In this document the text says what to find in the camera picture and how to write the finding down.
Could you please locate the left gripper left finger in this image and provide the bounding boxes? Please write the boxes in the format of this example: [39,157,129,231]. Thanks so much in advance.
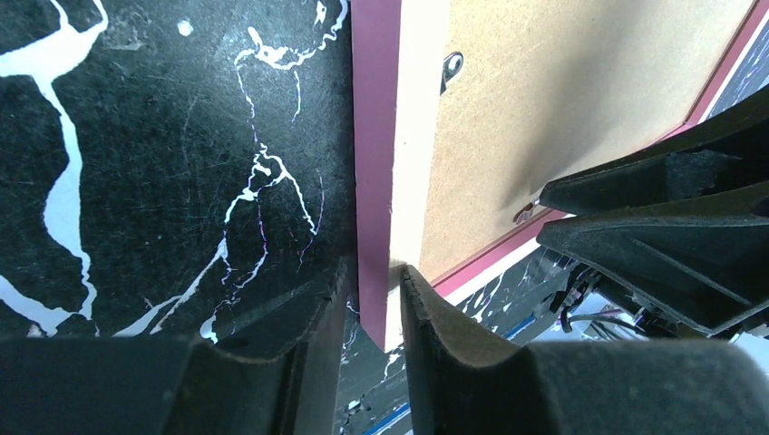
[1,257,349,434]

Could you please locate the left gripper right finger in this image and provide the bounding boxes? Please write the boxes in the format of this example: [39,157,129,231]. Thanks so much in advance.
[400,266,768,434]

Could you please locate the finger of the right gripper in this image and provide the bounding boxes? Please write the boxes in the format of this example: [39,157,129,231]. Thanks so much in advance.
[537,182,768,334]
[540,88,768,215]

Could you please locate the brown cardboard backing board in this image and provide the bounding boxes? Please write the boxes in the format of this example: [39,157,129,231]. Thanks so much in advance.
[419,1,754,280]

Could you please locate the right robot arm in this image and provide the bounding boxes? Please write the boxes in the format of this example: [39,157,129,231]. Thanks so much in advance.
[537,89,768,340]

